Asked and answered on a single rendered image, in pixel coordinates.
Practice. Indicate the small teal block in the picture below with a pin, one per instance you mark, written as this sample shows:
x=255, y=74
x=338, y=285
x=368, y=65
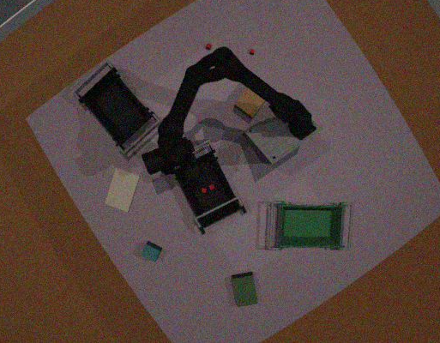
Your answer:
x=151, y=251

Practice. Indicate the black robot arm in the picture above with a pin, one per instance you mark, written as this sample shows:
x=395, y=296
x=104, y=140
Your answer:
x=226, y=65

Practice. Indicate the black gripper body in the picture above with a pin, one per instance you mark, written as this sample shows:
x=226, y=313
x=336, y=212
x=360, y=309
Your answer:
x=193, y=172

